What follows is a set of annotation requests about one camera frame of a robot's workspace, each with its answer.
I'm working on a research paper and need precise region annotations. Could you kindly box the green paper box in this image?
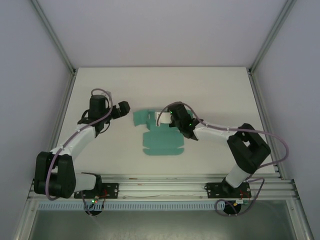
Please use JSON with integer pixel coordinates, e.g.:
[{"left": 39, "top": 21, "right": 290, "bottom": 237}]
[{"left": 132, "top": 108, "right": 195, "bottom": 156}]

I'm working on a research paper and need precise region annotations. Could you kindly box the grey metal panel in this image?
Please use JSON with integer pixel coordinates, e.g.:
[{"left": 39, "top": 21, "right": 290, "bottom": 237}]
[{"left": 27, "top": 209, "right": 303, "bottom": 240}]

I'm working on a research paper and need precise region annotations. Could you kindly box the aluminium table side rail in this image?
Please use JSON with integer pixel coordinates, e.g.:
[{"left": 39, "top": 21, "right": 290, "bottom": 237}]
[
  {"left": 248, "top": 71, "right": 286, "bottom": 180},
  {"left": 48, "top": 72, "right": 77, "bottom": 151}
]

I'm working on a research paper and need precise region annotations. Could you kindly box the aluminium mounting rail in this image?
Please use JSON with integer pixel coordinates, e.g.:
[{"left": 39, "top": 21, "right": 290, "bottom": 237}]
[{"left": 27, "top": 174, "right": 300, "bottom": 201}]

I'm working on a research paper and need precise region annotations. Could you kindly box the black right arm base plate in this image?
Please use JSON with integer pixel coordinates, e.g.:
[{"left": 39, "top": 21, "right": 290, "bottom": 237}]
[{"left": 204, "top": 181, "right": 251, "bottom": 200}]

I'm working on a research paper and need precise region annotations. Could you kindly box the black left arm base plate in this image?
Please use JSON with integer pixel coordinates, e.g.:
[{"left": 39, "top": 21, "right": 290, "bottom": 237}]
[{"left": 73, "top": 182, "right": 120, "bottom": 200}]

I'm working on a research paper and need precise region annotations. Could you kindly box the aluminium frame post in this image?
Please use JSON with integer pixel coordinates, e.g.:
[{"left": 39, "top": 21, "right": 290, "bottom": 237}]
[
  {"left": 248, "top": 0, "right": 300, "bottom": 76},
  {"left": 31, "top": 0, "right": 77, "bottom": 76}
]

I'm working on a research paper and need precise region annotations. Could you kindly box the grey slotted cable duct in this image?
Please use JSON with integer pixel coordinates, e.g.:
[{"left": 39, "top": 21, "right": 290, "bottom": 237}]
[{"left": 37, "top": 202, "right": 253, "bottom": 211}]

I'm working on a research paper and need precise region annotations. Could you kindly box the black round cable grommet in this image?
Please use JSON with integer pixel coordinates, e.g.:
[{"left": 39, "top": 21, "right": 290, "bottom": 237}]
[{"left": 223, "top": 202, "right": 242, "bottom": 216}]

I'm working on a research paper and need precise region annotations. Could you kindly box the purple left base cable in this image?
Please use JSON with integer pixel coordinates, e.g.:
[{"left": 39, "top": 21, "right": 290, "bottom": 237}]
[{"left": 81, "top": 191, "right": 97, "bottom": 218}]

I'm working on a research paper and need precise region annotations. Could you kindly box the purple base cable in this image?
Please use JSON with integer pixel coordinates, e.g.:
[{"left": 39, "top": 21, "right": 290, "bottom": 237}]
[
  {"left": 214, "top": 176, "right": 266, "bottom": 216},
  {"left": 81, "top": 191, "right": 97, "bottom": 218}
]

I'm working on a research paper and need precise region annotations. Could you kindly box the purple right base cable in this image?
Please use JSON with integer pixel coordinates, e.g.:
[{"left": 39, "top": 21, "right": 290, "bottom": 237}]
[{"left": 214, "top": 176, "right": 266, "bottom": 216}]

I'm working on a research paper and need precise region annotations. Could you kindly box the aluminium frame leg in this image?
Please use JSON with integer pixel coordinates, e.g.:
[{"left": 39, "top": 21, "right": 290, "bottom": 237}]
[
  {"left": 13, "top": 199, "right": 38, "bottom": 240},
  {"left": 287, "top": 199, "right": 316, "bottom": 240}
]

